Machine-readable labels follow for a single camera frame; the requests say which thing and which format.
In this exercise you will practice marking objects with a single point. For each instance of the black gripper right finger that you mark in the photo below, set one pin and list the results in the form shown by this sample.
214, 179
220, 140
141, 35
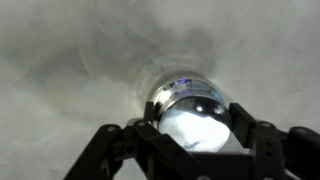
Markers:
276, 150

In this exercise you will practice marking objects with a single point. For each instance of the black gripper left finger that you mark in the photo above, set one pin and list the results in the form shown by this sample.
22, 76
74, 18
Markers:
146, 150

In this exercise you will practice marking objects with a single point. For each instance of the small silver tin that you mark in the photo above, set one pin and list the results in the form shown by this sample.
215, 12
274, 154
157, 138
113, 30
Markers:
186, 86

